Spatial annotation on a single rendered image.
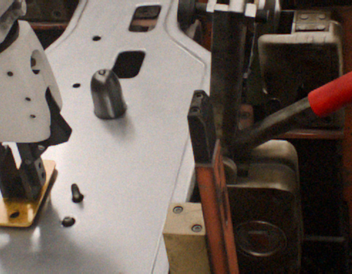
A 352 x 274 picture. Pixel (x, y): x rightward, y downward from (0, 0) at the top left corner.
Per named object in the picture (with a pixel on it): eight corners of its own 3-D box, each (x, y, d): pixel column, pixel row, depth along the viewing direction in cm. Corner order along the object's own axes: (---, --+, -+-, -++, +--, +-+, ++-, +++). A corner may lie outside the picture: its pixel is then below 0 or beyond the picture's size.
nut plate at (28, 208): (21, 160, 89) (17, 151, 88) (58, 161, 88) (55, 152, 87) (-9, 225, 82) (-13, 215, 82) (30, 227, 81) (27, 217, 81)
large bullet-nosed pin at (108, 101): (102, 110, 96) (90, 60, 92) (131, 111, 95) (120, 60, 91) (95, 130, 94) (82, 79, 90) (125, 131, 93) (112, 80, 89)
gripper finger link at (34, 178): (54, 122, 81) (70, 178, 85) (21, 122, 82) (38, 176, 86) (43, 147, 78) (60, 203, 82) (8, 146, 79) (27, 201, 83)
